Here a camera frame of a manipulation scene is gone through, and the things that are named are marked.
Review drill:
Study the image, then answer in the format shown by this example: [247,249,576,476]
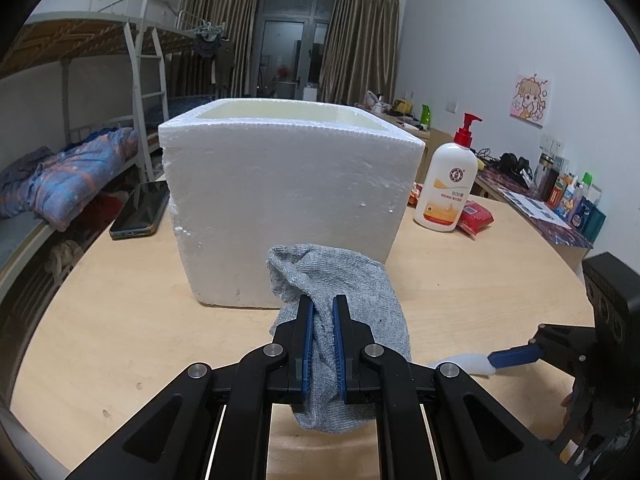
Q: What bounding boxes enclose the brown curtain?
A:
[177,0,261,98]
[320,0,401,106]

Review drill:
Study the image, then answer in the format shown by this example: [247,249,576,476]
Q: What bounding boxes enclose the cartoon wall poster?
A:
[510,74,552,126]

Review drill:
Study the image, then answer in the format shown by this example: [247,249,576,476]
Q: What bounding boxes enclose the dark tumbler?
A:
[535,152,561,203]

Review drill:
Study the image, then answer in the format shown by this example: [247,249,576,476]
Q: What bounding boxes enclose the beige cloth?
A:
[47,239,86,273]

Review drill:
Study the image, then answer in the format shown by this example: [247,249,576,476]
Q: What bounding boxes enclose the glass balcony door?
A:
[252,0,341,101]

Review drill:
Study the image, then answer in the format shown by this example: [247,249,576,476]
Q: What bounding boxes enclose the blue orange plaid blanket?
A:
[0,127,139,232]

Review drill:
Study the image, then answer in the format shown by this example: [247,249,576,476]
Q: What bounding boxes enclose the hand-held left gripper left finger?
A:
[65,295,316,480]

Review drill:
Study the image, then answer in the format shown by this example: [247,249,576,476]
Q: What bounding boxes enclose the desk with patterned cloth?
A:
[475,157,596,261]

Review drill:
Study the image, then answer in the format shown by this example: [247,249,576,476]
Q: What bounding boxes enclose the grey sock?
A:
[265,243,413,435]

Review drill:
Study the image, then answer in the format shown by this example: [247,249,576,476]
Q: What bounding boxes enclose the white foam box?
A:
[158,98,427,309]

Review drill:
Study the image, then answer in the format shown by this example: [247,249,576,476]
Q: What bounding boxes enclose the black headphones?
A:
[500,152,531,176]

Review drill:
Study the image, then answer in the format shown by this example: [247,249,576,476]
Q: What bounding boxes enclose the hanging dark clothes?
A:
[192,22,236,88]

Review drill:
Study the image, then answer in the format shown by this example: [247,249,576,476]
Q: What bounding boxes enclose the printed paper sheet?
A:
[500,187,571,228]

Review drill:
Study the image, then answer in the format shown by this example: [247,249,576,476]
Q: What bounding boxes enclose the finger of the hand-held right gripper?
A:
[487,338,546,375]

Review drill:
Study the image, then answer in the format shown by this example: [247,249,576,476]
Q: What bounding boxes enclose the red clothes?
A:
[90,195,123,222]

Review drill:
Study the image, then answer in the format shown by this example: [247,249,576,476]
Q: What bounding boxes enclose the grey mattress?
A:
[0,210,51,273]

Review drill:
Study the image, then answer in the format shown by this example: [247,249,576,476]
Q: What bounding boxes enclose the white metal bunk bed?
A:
[0,0,171,311]
[165,7,236,116]

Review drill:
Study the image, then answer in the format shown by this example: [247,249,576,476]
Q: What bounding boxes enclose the black smartphone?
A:
[109,180,171,239]

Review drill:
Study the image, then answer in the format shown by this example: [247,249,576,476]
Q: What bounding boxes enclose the wooden desk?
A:
[370,105,456,163]

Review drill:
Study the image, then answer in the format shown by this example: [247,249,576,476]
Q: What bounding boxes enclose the teal box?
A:
[580,200,607,236]

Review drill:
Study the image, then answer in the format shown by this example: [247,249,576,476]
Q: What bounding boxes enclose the lotion bottle with red pump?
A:
[413,112,483,232]

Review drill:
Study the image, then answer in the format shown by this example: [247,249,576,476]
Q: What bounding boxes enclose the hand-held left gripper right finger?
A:
[332,295,596,480]

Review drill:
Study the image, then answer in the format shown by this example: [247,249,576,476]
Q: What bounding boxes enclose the white bottle with green cap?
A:
[575,172,594,211]

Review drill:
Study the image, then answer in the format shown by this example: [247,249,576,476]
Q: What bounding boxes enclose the red packet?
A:
[457,200,494,237]

